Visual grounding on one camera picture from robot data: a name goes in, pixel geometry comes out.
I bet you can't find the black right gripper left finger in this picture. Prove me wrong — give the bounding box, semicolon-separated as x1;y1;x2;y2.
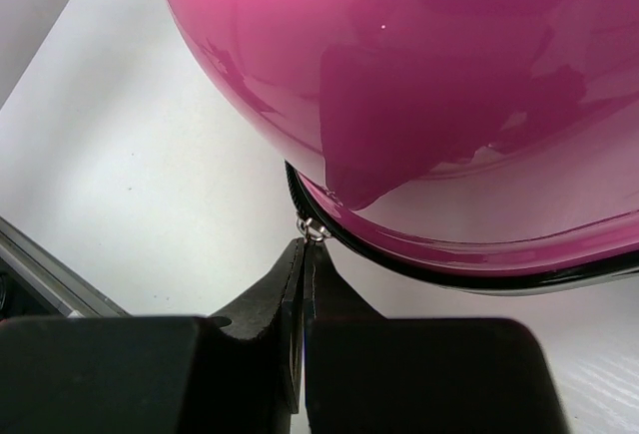
1;238;305;433

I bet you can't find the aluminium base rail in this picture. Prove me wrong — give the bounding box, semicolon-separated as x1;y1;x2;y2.
1;218;129;318

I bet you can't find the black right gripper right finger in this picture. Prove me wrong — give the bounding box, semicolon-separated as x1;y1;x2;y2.
304;243;567;433

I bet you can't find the pink hard-shell suitcase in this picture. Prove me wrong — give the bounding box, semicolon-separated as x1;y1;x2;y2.
167;0;638;291

